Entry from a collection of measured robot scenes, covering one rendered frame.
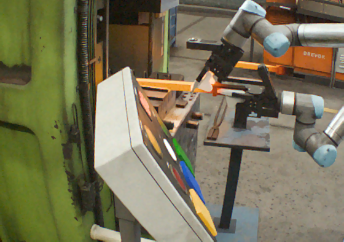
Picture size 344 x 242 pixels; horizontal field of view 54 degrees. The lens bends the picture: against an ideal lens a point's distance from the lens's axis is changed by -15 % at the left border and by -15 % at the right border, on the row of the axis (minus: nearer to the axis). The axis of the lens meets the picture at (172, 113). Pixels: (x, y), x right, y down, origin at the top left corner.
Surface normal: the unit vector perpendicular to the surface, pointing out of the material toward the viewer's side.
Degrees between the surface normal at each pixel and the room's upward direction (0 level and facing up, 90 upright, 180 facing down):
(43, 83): 89
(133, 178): 90
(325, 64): 90
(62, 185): 90
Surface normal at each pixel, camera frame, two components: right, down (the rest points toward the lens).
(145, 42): -0.28, 0.39
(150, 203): 0.15, 0.41
